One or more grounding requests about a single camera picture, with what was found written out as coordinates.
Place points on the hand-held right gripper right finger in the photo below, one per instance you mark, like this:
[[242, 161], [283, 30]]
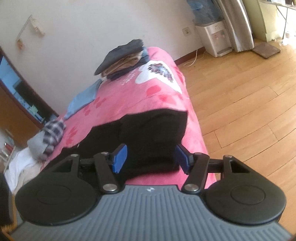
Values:
[[182, 158]]

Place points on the folded light blue cloth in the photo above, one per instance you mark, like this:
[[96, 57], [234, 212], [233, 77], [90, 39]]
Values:
[[83, 99]]

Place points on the beige curtain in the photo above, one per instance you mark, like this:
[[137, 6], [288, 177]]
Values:
[[235, 25]]

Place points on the white garment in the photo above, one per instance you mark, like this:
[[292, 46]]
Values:
[[18, 164]]

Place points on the wooden door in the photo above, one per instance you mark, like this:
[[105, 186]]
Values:
[[11, 115], [32, 92]]

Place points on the folded navy garment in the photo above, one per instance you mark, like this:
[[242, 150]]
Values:
[[136, 66]]

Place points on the plaid shirt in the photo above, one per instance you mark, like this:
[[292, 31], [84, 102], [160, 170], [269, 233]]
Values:
[[54, 134]]

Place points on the beige garment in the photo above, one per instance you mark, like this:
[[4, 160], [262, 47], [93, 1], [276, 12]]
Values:
[[30, 178]]

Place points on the pink floral blanket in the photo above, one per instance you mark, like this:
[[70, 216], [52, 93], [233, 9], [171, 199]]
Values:
[[138, 97]]

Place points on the stack of folded dark clothes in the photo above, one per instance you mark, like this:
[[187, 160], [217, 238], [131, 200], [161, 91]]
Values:
[[118, 54]]

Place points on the brown floor mat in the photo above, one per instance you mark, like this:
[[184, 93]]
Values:
[[267, 49]]

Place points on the grey sweatshirt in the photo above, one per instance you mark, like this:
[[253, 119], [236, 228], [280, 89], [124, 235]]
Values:
[[37, 144]]

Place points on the black t-shirt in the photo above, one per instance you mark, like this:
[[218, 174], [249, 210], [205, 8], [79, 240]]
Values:
[[150, 134]]

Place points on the white water dispenser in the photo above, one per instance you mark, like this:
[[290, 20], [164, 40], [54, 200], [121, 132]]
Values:
[[212, 39]]

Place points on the white wall rail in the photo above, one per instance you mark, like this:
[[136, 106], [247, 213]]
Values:
[[30, 25]]

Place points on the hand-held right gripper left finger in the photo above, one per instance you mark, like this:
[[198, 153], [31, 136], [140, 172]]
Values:
[[119, 157]]

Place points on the folded tan garment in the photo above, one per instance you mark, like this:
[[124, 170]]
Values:
[[124, 64]]

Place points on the wall socket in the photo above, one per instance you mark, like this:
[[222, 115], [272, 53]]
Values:
[[186, 31]]

